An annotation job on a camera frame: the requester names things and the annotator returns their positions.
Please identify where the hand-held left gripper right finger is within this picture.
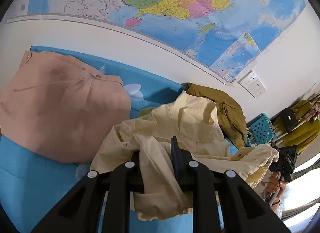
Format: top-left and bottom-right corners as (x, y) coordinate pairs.
(170, 136), (288, 233)

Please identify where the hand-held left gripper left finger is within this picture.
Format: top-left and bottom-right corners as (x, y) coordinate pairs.
(30, 151), (145, 233)

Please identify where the cream garment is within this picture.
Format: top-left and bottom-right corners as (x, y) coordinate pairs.
(90, 90), (280, 221)

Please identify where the pink garment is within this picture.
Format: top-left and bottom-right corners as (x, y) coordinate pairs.
(0, 51), (132, 164)

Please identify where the person's right forearm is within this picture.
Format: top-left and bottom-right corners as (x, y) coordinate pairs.
(269, 197), (284, 215)

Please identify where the white clothes rack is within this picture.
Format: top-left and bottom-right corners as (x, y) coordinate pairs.
(271, 93), (320, 146)

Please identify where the person's right hand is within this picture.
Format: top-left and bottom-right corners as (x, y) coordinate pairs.
(265, 171), (287, 200)

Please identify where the teal plastic basket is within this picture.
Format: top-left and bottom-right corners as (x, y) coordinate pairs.
(246, 113), (277, 147)

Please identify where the black handbag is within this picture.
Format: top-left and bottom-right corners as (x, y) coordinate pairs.
(278, 108), (299, 133)

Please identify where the yellow-green hanging garment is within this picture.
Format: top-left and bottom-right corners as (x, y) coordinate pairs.
(275, 100), (320, 156)

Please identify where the bright window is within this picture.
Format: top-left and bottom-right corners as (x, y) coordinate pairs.
(281, 168), (320, 226)

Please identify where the olive garment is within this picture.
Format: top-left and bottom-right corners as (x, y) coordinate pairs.
(186, 82), (248, 149)

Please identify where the blue floral bedsheet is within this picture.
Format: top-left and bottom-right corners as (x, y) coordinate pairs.
(0, 46), (250, 233)

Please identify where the white wall socket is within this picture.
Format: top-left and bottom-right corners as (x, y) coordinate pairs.
(243, 76), (262, 93)
(237, 70), (256, 87)

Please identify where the colourful wall map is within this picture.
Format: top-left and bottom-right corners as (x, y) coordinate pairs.
(6, 0), (307, 84)

